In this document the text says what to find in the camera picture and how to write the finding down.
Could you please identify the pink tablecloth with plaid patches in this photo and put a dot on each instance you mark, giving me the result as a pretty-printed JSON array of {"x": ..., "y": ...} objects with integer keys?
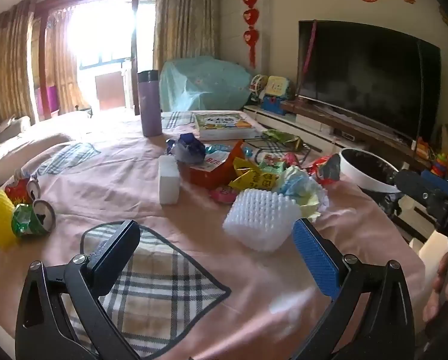
[{"x": 115, "y": 183}]

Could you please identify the magenta box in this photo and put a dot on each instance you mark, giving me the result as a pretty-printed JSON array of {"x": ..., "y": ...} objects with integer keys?
[{"x": 47, "y": 101}]

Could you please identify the red foil snack wrapper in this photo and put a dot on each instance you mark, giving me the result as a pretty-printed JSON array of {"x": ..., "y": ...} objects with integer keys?
[{"x": 323, "y": 168}]

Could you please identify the white foam block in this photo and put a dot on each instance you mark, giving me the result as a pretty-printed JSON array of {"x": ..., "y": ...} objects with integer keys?
[{"x": 169, "y": 180}]

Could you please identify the green snack wrapper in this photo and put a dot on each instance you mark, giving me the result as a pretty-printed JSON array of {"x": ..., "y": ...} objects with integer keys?
[{"x": 282, "y": 138}]

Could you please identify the yellow snack packet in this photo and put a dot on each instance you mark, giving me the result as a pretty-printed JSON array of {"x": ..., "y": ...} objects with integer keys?
[{"x": 259, "y": 182}]

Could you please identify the green and pink wrapper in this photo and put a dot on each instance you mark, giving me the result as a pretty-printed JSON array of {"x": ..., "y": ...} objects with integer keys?
[{"x": 274, "y": 165}]

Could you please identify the white cage ball toy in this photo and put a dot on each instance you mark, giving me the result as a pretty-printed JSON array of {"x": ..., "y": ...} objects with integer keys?
[{"x": 257, "y": 86}]

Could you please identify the crushed green can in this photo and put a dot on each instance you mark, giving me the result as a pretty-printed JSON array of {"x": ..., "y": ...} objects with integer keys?
[{"x": 33, "y": 219}]

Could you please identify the brown cabinet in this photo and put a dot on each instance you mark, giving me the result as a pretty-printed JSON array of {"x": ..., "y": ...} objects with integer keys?
[{"x": 109, "y": 90}]

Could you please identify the teal mesh cover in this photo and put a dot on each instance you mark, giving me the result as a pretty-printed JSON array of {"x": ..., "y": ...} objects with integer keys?
[{"x": 205, "y": 82}]

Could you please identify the blue candy blister pack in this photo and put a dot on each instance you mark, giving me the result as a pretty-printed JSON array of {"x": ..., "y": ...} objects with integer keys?
[{"x": 216, "y": 147}]

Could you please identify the beige sofa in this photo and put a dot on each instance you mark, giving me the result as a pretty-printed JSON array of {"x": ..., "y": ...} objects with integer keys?
[{"x": 18, "y": 142}]

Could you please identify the white foam fruit net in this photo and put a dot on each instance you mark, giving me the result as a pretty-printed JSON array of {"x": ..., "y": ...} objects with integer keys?
[{"x": 259, "y": 219}]

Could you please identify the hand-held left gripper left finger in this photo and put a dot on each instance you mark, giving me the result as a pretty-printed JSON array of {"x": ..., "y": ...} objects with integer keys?
[{"x": 113, "y": 255}]

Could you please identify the white television cabinet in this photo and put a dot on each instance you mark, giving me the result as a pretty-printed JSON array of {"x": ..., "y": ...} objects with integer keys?
[{"x": 317, "y": 123}]

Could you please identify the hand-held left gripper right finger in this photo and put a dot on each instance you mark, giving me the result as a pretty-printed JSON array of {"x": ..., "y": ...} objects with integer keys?
[{"x": 316, "y": 255}]

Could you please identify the black flat television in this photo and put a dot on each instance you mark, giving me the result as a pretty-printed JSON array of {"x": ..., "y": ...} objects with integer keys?
[{"x": 366, "y": 78}]

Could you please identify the crushed red can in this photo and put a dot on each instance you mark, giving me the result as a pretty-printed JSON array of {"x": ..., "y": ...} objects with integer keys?
[{"x": 19, "y": 191}]

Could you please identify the person's right hand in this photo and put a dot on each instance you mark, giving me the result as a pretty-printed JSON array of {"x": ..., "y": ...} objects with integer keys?
[{"x": 432, "y": 303}]

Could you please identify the red and white carton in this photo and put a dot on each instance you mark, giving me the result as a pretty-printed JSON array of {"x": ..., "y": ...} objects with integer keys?
[{"x": 212, "y": 174}]

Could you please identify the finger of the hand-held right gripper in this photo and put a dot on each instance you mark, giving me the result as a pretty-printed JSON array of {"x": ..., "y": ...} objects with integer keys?
[{"x": 411, "y": 183}]

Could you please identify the crumpled pale blue tissue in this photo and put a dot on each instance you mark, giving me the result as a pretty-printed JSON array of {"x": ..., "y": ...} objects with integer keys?
[{"x": 297, "y": 187}]

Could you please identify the yellow toy cash register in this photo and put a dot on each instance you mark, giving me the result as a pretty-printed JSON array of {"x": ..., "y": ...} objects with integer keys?
[{"x": 276, "y": 90}]

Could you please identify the pink round wrapper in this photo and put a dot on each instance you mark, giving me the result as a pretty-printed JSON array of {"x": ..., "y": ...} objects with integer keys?
[{"x": 224, "y": 195}]

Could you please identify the red heart hanging ornament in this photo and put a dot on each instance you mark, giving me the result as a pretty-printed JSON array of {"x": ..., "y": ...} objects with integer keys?
[{"x": 251, "y": 18}]

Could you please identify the beige patterned curtain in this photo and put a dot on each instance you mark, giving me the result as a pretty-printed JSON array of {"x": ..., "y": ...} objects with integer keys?
[
  {"x": 186, "y": 18},
  {"x": 61, "y": 63},
  {"x": 6, "y": 67}
]

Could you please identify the blue and purple wrapper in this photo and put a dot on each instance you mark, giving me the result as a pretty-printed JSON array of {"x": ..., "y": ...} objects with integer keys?
[{"x": 188, "y": 148}]

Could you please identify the white round waste bin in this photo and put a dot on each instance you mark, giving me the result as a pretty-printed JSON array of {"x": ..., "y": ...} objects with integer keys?
[{"x": 362, "y": 178}]

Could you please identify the green illustrated book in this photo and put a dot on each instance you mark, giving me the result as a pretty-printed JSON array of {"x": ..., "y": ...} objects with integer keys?
[{"x": 224, "y": 123}]

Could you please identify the purple thermos bottle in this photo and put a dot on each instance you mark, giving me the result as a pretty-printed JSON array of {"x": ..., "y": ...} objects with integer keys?
[{"x": 149, "y": 105}]

